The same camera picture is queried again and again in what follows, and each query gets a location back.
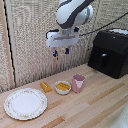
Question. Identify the yellow food piece in bowl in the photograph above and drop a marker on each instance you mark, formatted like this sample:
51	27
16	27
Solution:
63	86

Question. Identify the small white bowl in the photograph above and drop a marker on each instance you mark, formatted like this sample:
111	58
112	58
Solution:
62	91

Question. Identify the beige woven partition screen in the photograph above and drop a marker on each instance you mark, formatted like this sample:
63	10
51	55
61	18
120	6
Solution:
31	40

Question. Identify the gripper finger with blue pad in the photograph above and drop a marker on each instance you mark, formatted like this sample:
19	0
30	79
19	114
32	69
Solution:
55	53
67	51

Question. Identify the yellow food block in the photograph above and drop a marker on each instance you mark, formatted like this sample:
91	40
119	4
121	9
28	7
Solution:
46	87

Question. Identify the black air fryer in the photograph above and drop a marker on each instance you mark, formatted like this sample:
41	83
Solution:
111	50

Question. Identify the white floral rim plate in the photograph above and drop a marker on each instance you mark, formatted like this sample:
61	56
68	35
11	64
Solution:
25	103

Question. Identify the wooden post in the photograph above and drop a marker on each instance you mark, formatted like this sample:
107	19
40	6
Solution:
7	46

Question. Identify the pink cup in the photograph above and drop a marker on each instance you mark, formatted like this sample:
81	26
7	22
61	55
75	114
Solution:
78	83

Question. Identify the white black Franka robot arm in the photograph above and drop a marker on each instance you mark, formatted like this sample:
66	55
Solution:
71	13

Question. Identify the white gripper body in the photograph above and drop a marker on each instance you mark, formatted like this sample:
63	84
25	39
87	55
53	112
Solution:
62	38

